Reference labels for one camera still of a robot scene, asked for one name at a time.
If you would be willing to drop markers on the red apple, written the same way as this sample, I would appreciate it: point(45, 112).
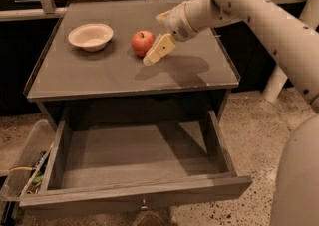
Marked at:
point(141, 42)

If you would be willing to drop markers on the open grey top drawer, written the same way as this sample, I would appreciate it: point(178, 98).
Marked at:
point(96, 167)

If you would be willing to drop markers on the metal railing bar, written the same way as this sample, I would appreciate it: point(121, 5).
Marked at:
point(33, 14)

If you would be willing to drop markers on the clear plastic bin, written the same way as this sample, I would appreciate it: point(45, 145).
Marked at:
point(28, 162)

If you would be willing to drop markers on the white paper bowl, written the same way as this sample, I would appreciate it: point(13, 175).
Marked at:
point(91, 37)

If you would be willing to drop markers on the metal drawer knob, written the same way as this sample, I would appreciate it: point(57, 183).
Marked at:
point(144, 206)

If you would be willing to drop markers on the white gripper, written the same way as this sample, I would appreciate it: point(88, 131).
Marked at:
point(176, 23)

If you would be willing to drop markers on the grey cabinet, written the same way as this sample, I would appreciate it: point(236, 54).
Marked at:
point(64, 72)

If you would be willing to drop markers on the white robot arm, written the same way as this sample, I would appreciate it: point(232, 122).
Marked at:
point(296, 195)

